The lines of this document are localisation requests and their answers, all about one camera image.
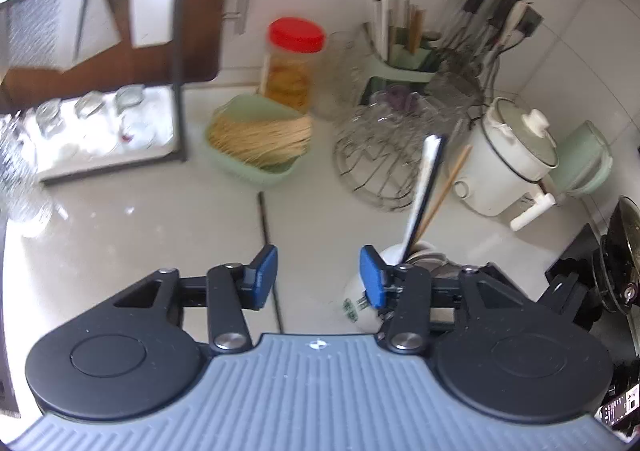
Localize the plastic jar red lid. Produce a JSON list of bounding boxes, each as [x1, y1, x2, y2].
[[260, 17, 327, 114]]

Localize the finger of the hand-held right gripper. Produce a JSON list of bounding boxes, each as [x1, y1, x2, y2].
[[479, 256, 605, 332]]

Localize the large clear glass pitcher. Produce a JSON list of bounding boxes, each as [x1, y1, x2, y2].
[[312, 31, 372, 120]]

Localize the black pan with lid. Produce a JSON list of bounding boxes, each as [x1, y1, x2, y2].
[[600, 196, 640, 315]]

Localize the white tray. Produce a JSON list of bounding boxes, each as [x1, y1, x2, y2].
[[37, 84, 181, 184]]

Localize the purple cup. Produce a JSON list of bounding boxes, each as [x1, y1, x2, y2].
[[382, 86, 416, 110]]

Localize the black metal dish rack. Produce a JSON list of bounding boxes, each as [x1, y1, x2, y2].
[[0, 0, 236, 164]]

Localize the white black-edged sponge cloth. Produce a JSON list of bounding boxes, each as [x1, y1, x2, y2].
[[75, 0, 124, 65]]

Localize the metal wire cup rack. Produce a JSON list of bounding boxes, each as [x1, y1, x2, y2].
[[334, 96, 471, 212]]

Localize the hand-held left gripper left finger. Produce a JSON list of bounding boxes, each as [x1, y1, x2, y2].
[[114, 243, 279, 355]]

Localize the wooden cutting board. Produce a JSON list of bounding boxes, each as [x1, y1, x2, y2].
[[0, 0, 236, 114]]

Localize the white chopstick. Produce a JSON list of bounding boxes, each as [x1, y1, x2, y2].
[[400, 135, 445, 262]]

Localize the textured glass pitcher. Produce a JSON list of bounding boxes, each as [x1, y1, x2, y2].
[[0, 114, 53, 224]]

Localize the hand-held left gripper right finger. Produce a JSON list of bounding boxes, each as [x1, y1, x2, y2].
[[360, 245, 525, 352]]

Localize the long bamboo chopstick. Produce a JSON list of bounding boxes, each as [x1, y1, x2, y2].
[[415, 145, 473, 243]]

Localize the green kettle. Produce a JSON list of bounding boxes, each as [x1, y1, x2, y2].
[[550, 120, 613, 197]]

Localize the green plastic basket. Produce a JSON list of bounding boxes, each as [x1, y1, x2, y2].
[[204, 94, 313, 191]]

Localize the grey textured cloth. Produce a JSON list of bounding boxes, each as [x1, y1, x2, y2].
[[0, 0, 72, 73]]

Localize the white electric cooker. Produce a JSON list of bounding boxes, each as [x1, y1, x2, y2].
[[450, 97, 560, 232]]

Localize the bundle of standing chopsticks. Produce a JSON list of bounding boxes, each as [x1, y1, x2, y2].
[[365, 0, 426, 57]]

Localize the hanging utensil rack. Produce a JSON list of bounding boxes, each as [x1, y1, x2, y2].
[[442, 0, 531, 62]]

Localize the ribbed glass pitcher with handle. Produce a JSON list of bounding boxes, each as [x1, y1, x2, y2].
[[430, 61, 486, 123]]

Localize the white ceramic jar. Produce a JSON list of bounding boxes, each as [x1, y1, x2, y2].
[[342, 241, 451, 335]]

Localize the glass tumbler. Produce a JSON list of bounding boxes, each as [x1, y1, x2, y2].
[[74, 91, 109, 133], [114, 84, 151, 148], [36, 98, 67, 138]]

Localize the dried noodles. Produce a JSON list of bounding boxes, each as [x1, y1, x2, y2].
[[207, 115, 313, 168]]

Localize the black chopstick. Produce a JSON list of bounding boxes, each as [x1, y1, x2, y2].
[[406, 136, 449, 258]]

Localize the black wall outlet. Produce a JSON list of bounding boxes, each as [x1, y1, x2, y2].
[[520, 6, 544, 37]]

